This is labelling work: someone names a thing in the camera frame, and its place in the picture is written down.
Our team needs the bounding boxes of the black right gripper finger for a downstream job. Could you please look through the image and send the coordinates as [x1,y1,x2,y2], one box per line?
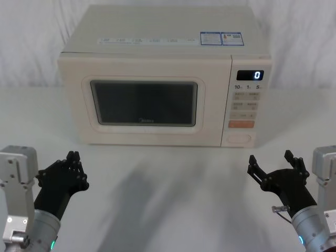
[284,150,310,184]
[247,154,274,192]

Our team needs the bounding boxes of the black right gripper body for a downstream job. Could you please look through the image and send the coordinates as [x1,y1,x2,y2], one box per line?
[261,168,318,218]

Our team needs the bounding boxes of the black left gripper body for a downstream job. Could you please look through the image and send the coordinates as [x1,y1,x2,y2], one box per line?
[33,167,81,222]

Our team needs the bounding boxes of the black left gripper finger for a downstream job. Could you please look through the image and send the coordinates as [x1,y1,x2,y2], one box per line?
[35,150,76,187]
[72,150,90,191]

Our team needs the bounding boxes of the white table cloth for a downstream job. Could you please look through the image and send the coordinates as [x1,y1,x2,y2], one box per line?
[0,86,336,252]

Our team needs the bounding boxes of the cream microwave oven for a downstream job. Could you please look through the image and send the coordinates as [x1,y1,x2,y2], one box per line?
[57,4,272,149]

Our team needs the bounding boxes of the thin dark cable silver plug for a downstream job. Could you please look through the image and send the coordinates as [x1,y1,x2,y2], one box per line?
[271,205,293,224]

